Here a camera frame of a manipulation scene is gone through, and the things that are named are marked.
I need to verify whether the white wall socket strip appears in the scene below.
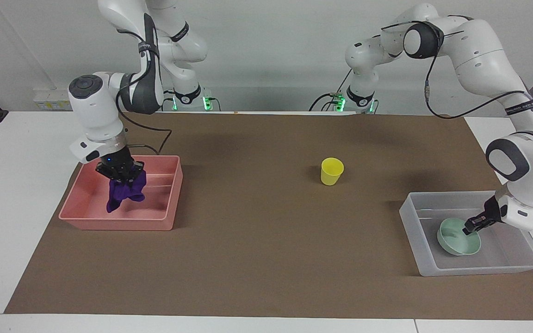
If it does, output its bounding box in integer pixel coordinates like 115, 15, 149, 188
34, 90, 73, 111

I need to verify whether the yellow plastic cup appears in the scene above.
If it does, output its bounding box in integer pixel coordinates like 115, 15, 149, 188
321, 158, 344, 186

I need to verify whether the pink plastic tray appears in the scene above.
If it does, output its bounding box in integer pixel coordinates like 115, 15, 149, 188
58, 155, 184, 231

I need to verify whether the pale green bowl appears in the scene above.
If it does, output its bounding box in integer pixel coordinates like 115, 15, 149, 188
437, 217, 482, 256

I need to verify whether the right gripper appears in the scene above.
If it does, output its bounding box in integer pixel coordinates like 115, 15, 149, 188
95, 145, 146, 182

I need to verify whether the purple cloth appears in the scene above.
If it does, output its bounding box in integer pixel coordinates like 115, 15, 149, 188
106, 170, 148, 214

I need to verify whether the black cable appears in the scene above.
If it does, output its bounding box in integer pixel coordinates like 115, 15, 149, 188
116, 28, 173, 155
310, 68, 354, 112
380, 14, 533, 139

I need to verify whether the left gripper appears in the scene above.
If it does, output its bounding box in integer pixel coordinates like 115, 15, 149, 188
481, 194, 503, 225

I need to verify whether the clear plastic bin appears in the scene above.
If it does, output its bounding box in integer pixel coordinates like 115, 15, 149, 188
399, 191, 533, 277

